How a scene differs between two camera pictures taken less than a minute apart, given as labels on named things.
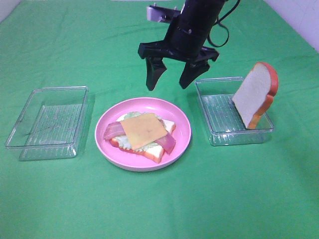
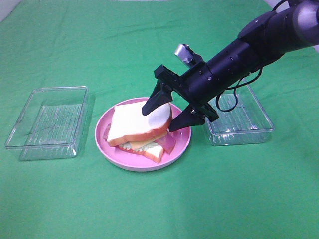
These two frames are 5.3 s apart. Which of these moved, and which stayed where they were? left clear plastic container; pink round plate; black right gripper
Moved: black right gripper
Stayed: left clear plastic container; pink round plate
